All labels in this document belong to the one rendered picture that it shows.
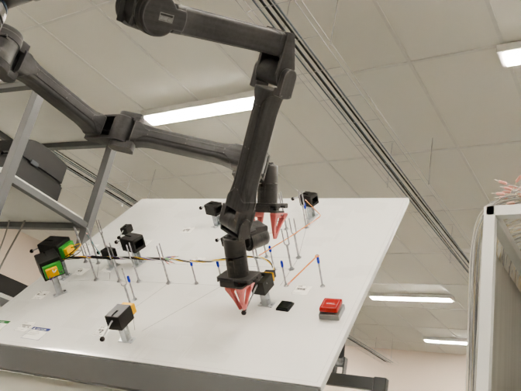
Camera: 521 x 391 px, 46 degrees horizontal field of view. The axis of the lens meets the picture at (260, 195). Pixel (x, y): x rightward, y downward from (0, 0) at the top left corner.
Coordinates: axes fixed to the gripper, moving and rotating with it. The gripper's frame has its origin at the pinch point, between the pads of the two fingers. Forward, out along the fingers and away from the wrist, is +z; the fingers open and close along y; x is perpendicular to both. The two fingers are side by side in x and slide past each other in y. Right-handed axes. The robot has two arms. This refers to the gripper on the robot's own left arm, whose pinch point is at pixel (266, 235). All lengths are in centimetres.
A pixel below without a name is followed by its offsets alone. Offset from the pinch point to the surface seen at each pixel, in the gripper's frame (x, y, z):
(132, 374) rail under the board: 30, 21, 35
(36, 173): -7, 107, -17
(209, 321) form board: 8.8, 12.8, 24.4
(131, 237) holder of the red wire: -7, 58, 4
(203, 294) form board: -1.9, 23.1, 19.3
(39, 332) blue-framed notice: 26, 63, 31
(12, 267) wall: -473, 746, 119
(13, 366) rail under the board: 36, 62, 39
